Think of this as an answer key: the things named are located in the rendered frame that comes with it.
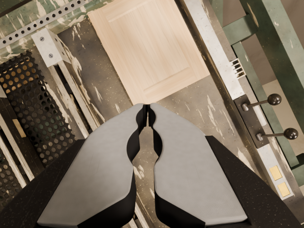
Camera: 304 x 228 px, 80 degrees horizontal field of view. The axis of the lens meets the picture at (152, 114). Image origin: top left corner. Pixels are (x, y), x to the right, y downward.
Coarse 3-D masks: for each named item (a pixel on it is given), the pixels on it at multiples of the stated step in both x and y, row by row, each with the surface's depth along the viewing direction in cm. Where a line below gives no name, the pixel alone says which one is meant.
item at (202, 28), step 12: (180, 0) 68; (192, 0) 66; (192, 12) 66; (204, 12) 66; (192, 24) 69; (204, 24) 66; (204, 36) 66; (216, 36) 66; (204, 48) 69; (216, 48) 66; (216, 60) 66; (216, 72) 69; (228, 72) 67; (228, 84) 67; (228, 96) 69; (240, 120) 69; (252, 144) 69; (264, 156) 68; (264, 168) 69; (276, 180) 68; (276, 192) 69
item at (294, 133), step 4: (288, 128) 57; (292, 128) 56; (284, 132) 58; (288, 132) 56; (292, 132) 56; (296, 132) 56; (256, 136) 66; (260, 136) 65; (264, 136) 64; (268, 136) 63; (272, 136) 62; (276, 136) 61; (284, 136) 58; (288, 136) 56; (292, 136) 56; (296, 136) 56; (260, 140) 66
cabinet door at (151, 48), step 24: (120, 0) 68; (144, 0) 68; (168, 0) 68; (96, 24) 69; (120, 24) 69; (144, 24) 69; (168, 24) 68; (120, 48) 69; (144, 48) 69; (168, 48) 69; (192, 48) 69; (120, 72) 69; (144, 72) 69; (168, 72) 69; (192, 72) 69; (144, 96) 70
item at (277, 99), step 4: (268, 96) 57; (272, 96) 56; (276, 96) 55; (280, 96) 56; (264, 100) 59; (268, 100) 57; (272, 100) 56; (276, 100) 55; (280, 100) 55; (244, 104) 65; (248, 104) 64; (252, 104) 63; (256, 104) 62; (272, 104) 56; (276, 104) 56; (244, 108) 65; (248, 108) 65
